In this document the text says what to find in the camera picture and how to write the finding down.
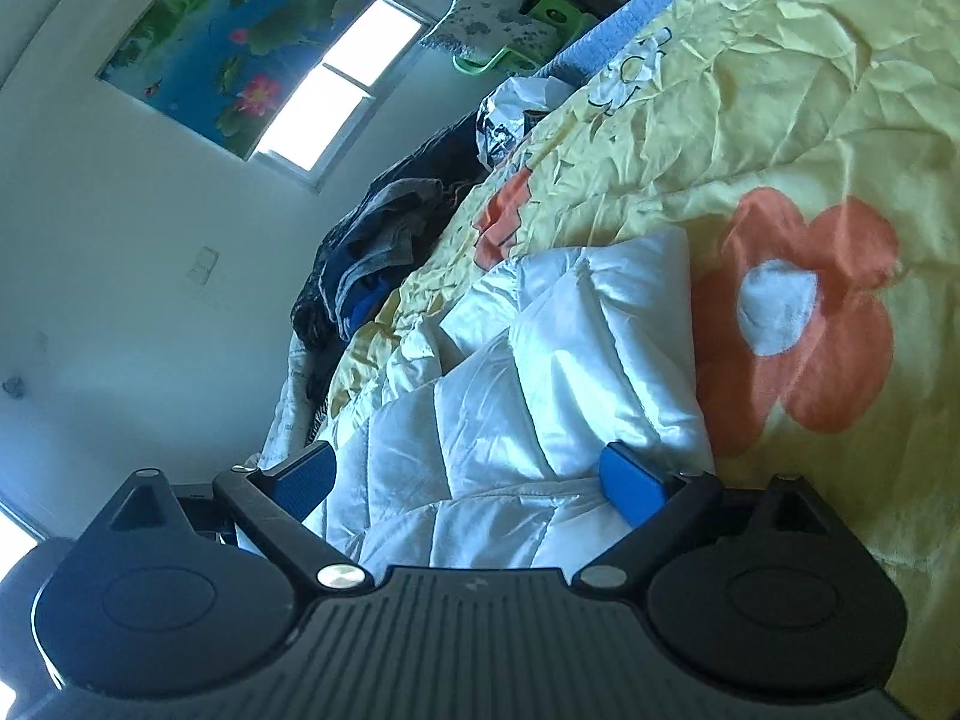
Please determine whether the white plastic bag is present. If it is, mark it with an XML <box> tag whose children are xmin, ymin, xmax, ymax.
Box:
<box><xmin>476</xmin><ymin>75</ymin><xmax>575</xmax><ymax>170</ymax></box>

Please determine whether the pile of dark clothes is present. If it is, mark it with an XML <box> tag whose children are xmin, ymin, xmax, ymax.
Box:
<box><xmin>291</xmin><ymin>124</ymin><xmax>496</xmax><ymax>350</ymax></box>

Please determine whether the white puffer jacket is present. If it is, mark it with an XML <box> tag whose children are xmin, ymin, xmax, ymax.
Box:
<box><xmin>304</xmin><ymin>225</ymin><xmax>717</xmax><ymax>578</ymax></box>

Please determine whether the yellow floral bed blanket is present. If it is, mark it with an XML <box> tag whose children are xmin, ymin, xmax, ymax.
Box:
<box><xmin>259</xmin><ymin>0</ymin><xmax>960</xmax><ymax>720</ymax></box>

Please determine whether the lotus flower wall poster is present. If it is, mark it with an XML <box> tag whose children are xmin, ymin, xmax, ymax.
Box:
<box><xmin>96</xmin><ymin>0</ymin><xmax>391</xmax><ymax>161</ymax></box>

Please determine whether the window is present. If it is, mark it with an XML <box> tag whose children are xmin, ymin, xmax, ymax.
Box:
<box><xmin>247</xmin><ymin>0</ymin><xmax>443</xmax><ymax>192</ymax></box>

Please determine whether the white spotted cloth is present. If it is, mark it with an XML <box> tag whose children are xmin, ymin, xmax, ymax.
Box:
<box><xmin>420</xmin><ymin>0</ymin><xmax>556</xmax><ymax>68</ymax></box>

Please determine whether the blue knit blanket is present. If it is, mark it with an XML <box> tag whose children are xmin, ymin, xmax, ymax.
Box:
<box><xmin>536</xmin><ymin>0</ymin><xmax>725</xmax><ymax>87</ymax></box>

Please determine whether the white wall switch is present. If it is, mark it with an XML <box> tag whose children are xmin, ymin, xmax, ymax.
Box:
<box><xmin>186</xmin><ymin>244</ymin><xmax>220</xmax><ymax>290</ymax></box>

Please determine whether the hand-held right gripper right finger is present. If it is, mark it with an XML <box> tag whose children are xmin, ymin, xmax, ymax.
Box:
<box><xmin>571</xmin><ymin>441</ymin><xmax>826</xmax><ymax>590</ymax></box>

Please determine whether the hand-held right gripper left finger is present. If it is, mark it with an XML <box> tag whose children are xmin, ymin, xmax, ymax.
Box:
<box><xmin>109</xmin><ymin>441</ymin><xmax>372</xmax><ymax>592</ymax></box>

